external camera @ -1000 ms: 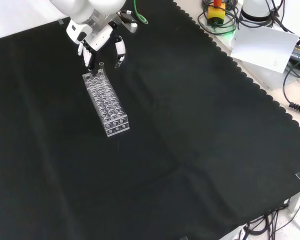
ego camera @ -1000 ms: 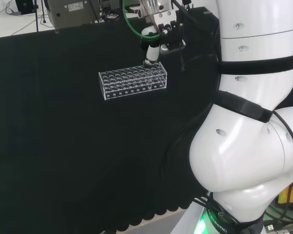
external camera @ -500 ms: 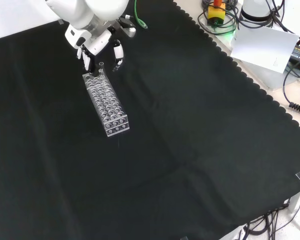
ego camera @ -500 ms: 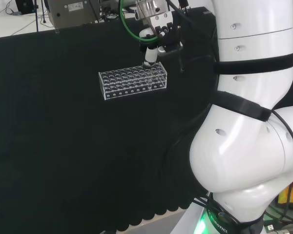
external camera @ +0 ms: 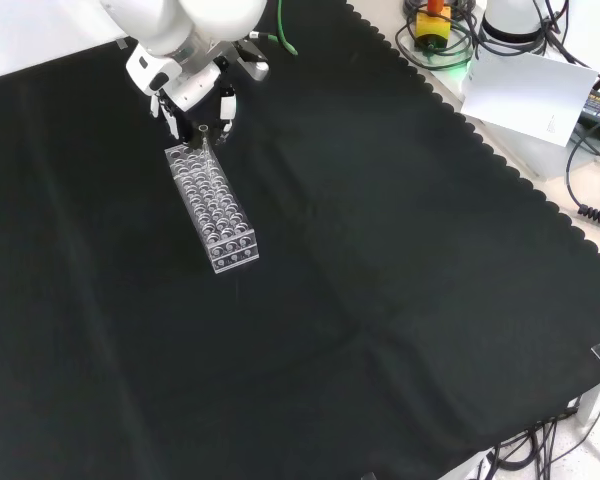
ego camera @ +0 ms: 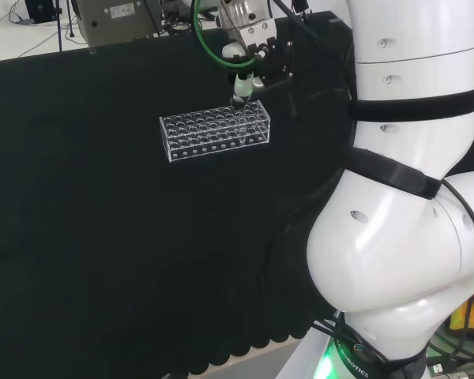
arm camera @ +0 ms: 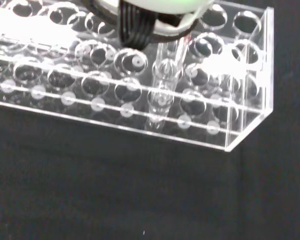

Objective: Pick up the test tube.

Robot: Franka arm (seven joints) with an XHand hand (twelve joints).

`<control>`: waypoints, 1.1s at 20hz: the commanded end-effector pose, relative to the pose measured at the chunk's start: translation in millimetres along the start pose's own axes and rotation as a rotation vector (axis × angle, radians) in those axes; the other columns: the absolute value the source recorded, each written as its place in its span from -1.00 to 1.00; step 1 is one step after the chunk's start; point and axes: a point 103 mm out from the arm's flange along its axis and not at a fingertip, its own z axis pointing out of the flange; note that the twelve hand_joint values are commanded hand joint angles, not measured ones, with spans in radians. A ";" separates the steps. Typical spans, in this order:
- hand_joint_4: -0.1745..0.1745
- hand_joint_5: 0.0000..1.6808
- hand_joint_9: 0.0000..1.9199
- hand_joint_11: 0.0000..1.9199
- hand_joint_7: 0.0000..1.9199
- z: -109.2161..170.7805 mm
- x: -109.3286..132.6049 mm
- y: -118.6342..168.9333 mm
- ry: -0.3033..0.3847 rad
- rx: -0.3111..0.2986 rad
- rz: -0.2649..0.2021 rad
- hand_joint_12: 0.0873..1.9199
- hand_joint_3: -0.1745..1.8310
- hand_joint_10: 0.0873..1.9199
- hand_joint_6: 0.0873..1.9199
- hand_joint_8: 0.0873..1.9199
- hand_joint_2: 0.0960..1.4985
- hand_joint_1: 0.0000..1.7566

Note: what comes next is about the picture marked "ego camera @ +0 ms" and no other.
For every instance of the grey metal cabinet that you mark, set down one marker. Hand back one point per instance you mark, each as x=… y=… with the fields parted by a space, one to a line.
x=114 y=19

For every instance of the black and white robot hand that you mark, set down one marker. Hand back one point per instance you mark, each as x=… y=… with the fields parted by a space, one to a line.
x=272 y=59

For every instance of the clear glass test tube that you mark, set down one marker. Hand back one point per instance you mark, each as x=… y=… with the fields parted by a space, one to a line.
x=242 y=126

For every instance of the clear plastic test tube rack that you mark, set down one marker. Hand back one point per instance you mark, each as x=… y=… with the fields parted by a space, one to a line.
x=205 y=134

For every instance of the black box device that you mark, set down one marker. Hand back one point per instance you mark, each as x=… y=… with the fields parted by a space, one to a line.
x=39 y=10

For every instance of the dark tripod leg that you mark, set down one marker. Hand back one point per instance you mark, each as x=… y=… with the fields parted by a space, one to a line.
x=59 y=27

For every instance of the black bench cloth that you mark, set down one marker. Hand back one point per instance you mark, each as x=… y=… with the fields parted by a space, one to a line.
x=102 y=217

